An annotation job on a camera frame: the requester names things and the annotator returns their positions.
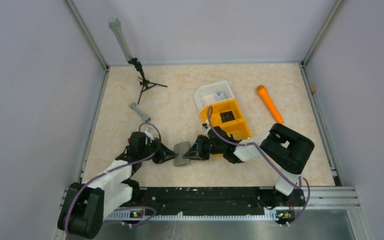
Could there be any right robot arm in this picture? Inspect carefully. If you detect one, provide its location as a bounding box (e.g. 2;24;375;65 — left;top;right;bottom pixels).
182;123;315;206

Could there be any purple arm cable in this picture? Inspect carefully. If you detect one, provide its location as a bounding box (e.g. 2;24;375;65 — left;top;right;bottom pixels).
63;122;162;236
206;105;311;227

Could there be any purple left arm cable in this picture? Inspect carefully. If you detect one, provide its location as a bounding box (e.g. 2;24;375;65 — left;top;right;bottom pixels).
63;122;162;236

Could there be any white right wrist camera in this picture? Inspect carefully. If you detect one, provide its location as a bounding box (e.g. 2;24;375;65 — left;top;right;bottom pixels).
202;122;212;136

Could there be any white plastic bin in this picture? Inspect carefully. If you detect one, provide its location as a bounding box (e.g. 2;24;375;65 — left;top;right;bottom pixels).
193;80;235;112

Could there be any black mini tripod with tube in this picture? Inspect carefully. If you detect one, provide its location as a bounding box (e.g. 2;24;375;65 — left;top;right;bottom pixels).
108;16;168;104

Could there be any grey leather card holder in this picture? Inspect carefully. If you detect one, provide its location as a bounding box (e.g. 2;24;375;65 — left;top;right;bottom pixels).
173;141;191;167

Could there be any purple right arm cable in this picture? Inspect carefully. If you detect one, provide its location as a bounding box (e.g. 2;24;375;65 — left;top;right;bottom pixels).
206;105;311;227

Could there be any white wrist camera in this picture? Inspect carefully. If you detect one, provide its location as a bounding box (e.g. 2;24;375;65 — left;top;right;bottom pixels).
144;127;155;141
202;122;212;136

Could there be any grey plastic bolt tool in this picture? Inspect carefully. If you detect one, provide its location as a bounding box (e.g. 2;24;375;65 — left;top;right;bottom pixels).
129;102;151;123

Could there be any yellow plastic bin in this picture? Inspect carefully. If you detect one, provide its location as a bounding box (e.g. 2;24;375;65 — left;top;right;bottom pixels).
200;98;253;140

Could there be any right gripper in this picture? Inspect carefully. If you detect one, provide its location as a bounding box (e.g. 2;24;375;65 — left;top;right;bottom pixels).
184;134;225;162

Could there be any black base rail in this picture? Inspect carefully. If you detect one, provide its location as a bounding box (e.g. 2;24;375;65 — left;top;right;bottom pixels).
122;187;306;216

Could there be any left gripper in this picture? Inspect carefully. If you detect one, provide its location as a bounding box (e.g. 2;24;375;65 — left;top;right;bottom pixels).
139;137;178;165

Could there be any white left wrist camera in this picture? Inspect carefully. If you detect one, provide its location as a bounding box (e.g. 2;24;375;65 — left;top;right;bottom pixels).
144;127;155;141

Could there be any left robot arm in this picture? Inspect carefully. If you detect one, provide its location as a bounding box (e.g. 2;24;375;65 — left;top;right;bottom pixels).
57;131;177;240

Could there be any black card in yellow bin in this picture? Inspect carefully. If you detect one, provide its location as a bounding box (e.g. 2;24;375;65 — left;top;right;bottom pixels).
220;111;236;123

